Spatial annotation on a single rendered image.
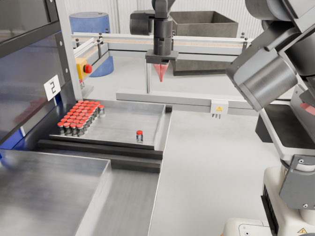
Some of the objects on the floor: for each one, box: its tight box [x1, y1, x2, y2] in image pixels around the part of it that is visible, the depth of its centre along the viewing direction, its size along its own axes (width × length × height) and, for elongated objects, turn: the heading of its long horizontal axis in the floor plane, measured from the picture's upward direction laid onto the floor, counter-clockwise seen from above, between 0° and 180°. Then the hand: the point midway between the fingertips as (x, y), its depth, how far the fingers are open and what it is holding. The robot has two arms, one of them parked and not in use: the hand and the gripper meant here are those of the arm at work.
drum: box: [68, 12, 114, 77], centre depth 353 cm, size 54×54×82 cm
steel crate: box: [169, 11, 239, 76], centre depth 374 cm, size 89×108×74 cm
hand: (161, 79), depth 84 cm, fingers closed
